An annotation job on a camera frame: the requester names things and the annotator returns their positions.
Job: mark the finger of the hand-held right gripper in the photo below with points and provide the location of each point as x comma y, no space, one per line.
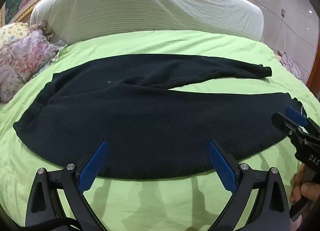
283,123
297,116

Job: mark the person's right hand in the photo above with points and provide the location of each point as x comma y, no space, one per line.
311,191

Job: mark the floral pink pillow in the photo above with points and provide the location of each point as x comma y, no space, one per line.
27,55

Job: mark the floral cloth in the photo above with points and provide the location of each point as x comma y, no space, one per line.
291,67

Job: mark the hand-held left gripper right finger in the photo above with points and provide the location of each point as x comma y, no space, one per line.
222,168

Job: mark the green bed sheet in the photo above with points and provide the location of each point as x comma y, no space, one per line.
175,43

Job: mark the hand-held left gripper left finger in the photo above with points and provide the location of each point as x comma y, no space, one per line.
93,168

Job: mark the black pants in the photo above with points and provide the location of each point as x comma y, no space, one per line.
150,121

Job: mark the yellow floral pillow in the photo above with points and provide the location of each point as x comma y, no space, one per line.
12,32

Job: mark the white striped padded headboard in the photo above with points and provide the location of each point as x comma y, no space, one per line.
150,3

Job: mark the wooden glass cabinet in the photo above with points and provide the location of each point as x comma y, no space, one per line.
315,75

